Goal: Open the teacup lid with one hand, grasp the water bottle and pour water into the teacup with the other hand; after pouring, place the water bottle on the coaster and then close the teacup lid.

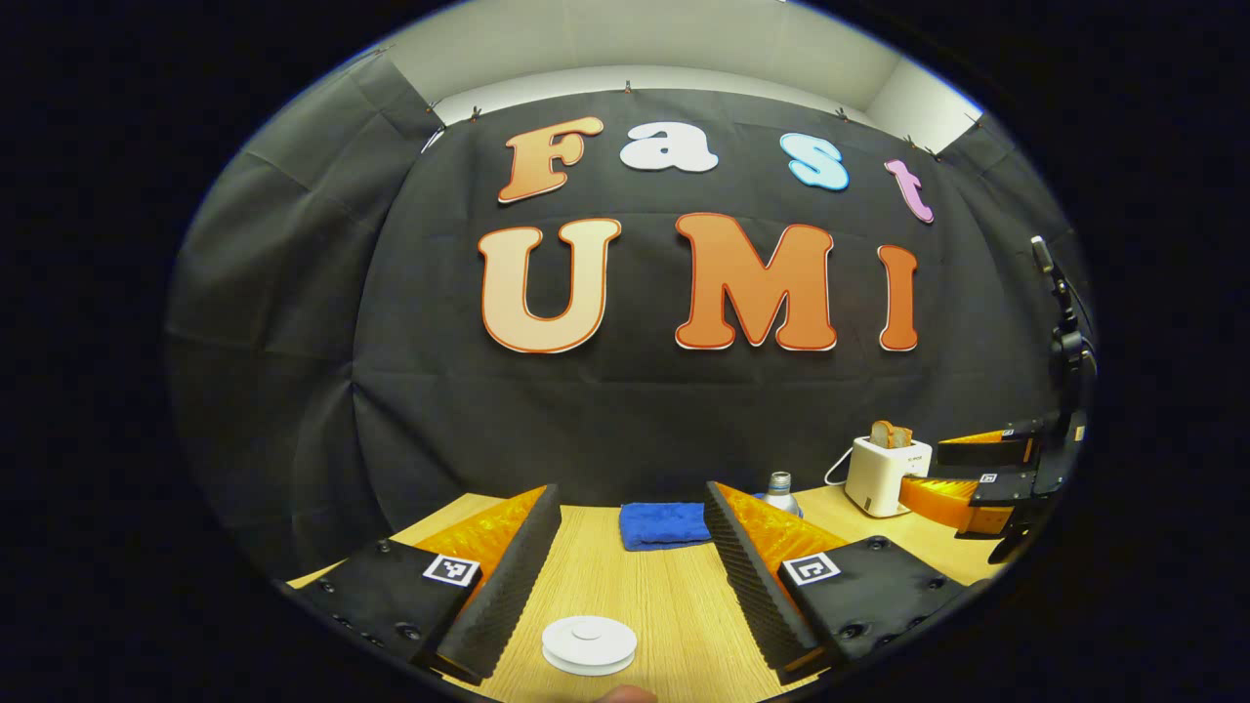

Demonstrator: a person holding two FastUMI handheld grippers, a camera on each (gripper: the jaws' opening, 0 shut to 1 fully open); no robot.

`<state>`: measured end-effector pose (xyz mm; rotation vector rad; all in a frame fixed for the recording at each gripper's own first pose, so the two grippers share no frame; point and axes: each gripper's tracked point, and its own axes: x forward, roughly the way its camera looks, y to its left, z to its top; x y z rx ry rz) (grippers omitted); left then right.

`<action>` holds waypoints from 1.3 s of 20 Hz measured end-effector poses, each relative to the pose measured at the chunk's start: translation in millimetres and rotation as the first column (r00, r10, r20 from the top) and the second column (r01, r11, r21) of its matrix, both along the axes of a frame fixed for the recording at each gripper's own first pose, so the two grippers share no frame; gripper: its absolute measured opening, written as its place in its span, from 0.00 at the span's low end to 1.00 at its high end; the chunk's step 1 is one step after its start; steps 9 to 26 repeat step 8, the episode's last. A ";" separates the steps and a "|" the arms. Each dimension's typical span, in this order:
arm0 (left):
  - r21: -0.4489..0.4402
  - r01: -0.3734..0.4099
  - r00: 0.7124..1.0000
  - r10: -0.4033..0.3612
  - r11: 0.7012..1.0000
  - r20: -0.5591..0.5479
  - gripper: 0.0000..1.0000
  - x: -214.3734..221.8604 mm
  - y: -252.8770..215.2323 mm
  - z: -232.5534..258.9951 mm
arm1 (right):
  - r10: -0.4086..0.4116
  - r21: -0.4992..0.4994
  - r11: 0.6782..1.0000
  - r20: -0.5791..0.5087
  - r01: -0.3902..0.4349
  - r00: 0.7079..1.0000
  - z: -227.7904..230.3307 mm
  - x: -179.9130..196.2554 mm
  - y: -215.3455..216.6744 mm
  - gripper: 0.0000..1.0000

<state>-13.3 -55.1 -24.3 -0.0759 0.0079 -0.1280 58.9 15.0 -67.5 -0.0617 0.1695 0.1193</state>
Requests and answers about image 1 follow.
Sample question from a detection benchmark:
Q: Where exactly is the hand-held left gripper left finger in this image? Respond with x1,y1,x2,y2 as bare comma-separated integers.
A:
288,483,564,686

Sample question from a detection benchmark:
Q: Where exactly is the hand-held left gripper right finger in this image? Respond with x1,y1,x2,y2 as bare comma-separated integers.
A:
703,480,968,686

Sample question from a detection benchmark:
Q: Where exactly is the silver water bottle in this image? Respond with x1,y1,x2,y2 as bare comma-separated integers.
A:
758,472,805,519

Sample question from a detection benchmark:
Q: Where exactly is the white toaster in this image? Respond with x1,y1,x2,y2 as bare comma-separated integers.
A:
844,435,934,518

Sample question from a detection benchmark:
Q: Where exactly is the blue towel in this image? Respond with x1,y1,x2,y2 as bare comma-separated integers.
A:
619,502,713,553

